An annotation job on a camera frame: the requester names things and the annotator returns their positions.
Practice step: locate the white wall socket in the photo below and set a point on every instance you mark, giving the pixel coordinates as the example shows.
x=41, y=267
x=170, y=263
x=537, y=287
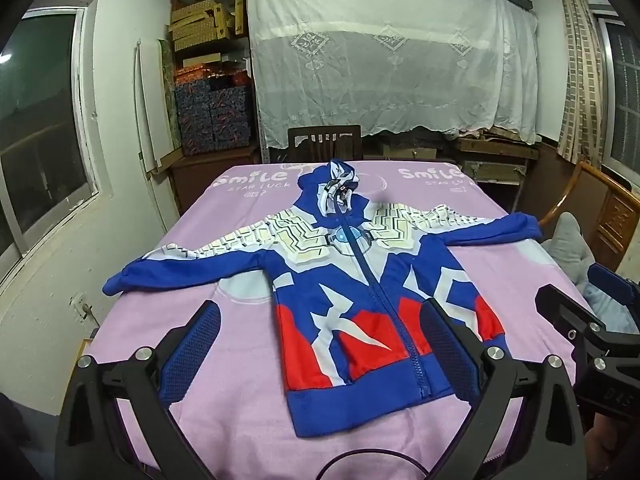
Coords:
x=81, y=307

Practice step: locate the pink printed bedsheet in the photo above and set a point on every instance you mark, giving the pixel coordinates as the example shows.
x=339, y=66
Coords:
x=150, y=310

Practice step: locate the orange carved wooden chair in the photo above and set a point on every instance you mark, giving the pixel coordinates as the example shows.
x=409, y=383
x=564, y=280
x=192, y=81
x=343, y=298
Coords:
x=612, y=210

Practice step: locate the white lace dust cloth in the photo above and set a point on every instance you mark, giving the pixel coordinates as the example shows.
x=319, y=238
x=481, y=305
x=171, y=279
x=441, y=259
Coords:
x=380, y=60

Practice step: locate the orange patterned flat box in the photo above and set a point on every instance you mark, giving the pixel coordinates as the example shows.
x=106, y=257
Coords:
x=210, y=74

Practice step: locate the stack of yellow cardboard boxes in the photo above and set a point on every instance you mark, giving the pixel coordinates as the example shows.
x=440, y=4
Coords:
x=200, y=22

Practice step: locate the dark wooden chair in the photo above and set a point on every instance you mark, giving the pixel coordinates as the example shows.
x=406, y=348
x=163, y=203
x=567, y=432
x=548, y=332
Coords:
x=325, y=142

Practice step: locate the brown wooden cabinet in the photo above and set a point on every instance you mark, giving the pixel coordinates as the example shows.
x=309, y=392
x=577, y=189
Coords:
x=210, y=180

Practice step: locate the aluminium frame window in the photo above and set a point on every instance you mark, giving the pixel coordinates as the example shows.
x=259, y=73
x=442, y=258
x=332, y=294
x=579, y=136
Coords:
x=40, y=130

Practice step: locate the window with metal grille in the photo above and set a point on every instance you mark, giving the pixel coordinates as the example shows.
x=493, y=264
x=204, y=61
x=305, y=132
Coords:
x=625, y=100

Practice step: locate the white leaning boards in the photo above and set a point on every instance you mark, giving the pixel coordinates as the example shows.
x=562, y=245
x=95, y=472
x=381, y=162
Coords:
x=150, y=110

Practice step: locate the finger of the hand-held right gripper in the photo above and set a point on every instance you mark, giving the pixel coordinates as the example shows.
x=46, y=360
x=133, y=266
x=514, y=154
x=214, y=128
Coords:
x=570, y=310
x=612, y=282

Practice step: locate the pile of brown cardboard boxes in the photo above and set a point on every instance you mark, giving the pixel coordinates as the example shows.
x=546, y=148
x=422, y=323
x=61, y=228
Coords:
x=495, y=160

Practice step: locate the beige patterned curtain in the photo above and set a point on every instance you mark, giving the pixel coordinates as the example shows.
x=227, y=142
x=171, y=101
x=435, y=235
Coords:
x=580, y=60

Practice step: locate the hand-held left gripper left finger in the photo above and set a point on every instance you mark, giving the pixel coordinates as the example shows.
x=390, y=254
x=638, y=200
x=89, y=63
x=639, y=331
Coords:
x=192, y=350

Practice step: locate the blue red white zip hoodie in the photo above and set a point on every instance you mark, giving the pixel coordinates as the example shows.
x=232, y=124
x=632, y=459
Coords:
x=320, y=310

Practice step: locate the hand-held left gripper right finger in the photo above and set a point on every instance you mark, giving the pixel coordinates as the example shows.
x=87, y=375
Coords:
x=447, y=350

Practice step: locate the light blue cloth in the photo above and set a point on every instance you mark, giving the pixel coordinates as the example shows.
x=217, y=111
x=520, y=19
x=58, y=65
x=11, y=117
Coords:
x=607, y=310

